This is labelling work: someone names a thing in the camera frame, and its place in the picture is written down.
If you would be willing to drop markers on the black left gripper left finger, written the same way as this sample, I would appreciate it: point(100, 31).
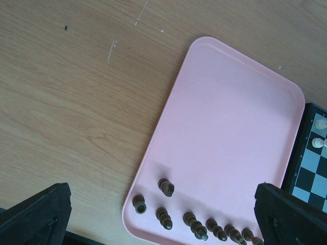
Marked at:
point(40, 219)

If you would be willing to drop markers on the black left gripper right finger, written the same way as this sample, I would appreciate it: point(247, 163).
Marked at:
point(285, 219)

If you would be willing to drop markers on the dark piece bottom row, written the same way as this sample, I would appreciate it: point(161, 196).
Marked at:
point(196, 226)
point(138, 203)
point(249, 236)
point(217, 230)
point(164, 218)
point(234, 234)

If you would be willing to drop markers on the dark piece row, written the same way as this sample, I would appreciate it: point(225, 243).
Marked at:
point(217, 230)
point(234, 234)
point(164, 218)
point(138, 203)
point(249, 236)
point(196, 226)
point(166, 187)

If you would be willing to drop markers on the black grey chess board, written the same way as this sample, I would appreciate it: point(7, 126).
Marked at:
point(305, 177)

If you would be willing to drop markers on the light chess piece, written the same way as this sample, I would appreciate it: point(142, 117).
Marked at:
point(321, 124)

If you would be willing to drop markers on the pink silicone tray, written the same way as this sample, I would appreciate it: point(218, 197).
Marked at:
point(229, 124)

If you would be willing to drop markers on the dark piece middle row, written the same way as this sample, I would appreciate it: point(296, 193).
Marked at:
point(166, 187)

